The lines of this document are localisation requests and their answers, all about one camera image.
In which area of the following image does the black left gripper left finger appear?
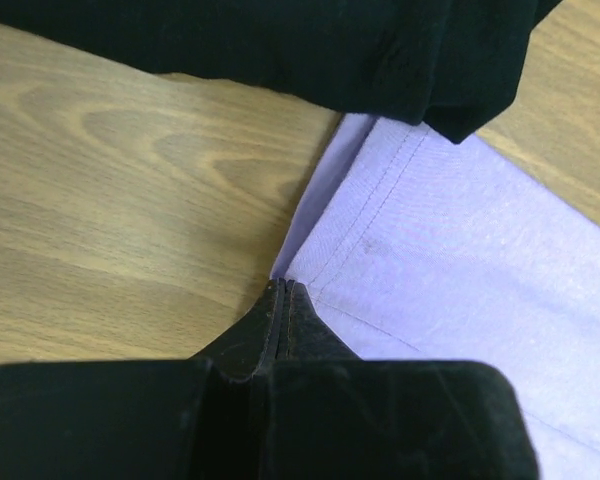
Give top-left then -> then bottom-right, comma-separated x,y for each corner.
0,280 -> 286,479

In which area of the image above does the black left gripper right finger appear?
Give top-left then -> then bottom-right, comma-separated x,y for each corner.
259,281 -> 539,479

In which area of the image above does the lavender t shirt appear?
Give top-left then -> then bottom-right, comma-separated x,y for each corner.
271,115 -> 600,479

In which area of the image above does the folded black t shirt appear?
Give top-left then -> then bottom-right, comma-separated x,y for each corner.
0,0 -> 554,143

